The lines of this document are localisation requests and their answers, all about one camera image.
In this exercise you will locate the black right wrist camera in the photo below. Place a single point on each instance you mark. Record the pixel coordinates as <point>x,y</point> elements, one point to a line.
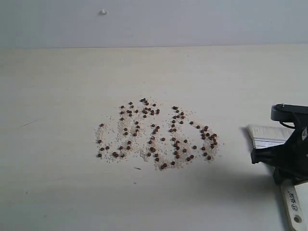
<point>289,113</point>

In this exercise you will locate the white wall plug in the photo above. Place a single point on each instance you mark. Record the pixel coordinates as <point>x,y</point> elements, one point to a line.
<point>102,12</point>

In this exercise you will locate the pile of rice and pellets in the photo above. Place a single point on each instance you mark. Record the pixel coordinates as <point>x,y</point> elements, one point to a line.
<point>168,136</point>

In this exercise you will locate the white paint brush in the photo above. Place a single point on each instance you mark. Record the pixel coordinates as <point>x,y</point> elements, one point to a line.
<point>289,204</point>

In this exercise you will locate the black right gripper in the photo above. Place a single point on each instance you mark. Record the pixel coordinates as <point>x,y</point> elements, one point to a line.
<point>294,152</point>

